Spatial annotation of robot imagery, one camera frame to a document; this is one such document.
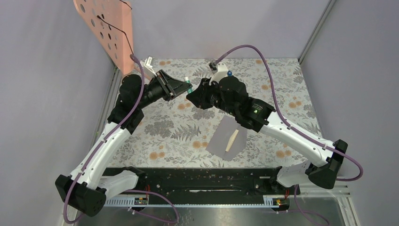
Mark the floral patterned table mat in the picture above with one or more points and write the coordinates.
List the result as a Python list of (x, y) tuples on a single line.
[(175, 134)]

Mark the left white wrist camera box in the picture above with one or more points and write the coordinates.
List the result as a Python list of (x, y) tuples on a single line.
[(148, 68)]

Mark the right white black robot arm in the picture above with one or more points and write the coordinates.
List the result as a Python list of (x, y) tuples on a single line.
[(324, 157)]

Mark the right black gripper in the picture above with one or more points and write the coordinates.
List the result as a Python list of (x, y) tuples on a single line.
[(198, 97)]

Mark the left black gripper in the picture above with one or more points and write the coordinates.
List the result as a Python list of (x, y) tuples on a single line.
[(171, 87)]

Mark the pink perforated music stand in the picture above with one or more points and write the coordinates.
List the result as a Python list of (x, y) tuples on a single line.
[(111, 22)]

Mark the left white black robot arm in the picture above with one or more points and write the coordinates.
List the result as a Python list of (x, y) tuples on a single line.
[(84, 188)]

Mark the grey lavender envelope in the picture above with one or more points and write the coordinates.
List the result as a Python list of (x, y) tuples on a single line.
[(220, 138)]

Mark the beige lined letter paper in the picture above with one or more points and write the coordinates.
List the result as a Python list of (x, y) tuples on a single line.
[(231, 140)]

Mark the white slotted cable duct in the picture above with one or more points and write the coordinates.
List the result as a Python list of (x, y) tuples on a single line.
[(136, 201)]

